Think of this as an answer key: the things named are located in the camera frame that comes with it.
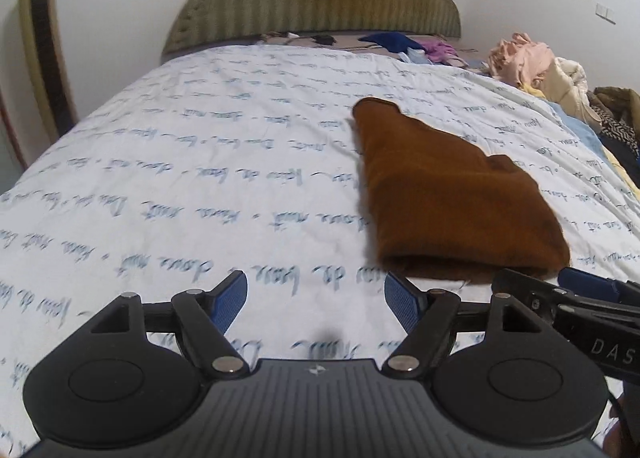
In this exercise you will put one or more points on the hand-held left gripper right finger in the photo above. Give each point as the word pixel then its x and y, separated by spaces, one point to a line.
pixel 402 300

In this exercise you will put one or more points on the gold tower air conditioner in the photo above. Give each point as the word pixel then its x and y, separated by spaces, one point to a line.
pixel 42 38

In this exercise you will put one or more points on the brown sweater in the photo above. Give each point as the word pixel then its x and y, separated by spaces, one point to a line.
pixel 450 208

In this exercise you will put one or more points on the light blue cloth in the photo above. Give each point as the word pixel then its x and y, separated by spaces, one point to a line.
pixel 580 131

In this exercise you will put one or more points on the navy garment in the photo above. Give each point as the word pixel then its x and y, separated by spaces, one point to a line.
pixel 387 41

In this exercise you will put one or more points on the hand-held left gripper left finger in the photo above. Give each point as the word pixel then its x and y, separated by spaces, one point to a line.
pixel 230 300

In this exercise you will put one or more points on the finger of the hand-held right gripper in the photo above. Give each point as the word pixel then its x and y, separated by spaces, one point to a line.
pixel 585 280
pixel 520 283

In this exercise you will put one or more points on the patterned bed sheet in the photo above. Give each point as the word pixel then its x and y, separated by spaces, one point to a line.
pixel 350 41

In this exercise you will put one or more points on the cream jacket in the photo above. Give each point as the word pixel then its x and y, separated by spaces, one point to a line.
pixel 570 88

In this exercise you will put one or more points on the blue garment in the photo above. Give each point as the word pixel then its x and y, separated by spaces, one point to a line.
pixel 627 153

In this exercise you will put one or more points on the white printed quilt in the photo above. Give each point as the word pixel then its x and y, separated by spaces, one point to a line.
pixel 200 163

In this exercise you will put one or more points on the pink garment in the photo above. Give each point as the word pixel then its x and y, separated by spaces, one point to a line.
pixel 520 58

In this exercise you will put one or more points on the white light switch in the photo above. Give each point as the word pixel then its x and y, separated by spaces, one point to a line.
pixel 605 10

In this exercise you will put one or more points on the purple garment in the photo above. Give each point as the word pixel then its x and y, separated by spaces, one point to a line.
pixel 437 49

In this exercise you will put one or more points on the black white zigzag garment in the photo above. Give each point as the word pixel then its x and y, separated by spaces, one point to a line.
pixel 622 131

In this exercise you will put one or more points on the yellow blanket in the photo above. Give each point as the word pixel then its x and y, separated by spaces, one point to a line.
pixel 622 168

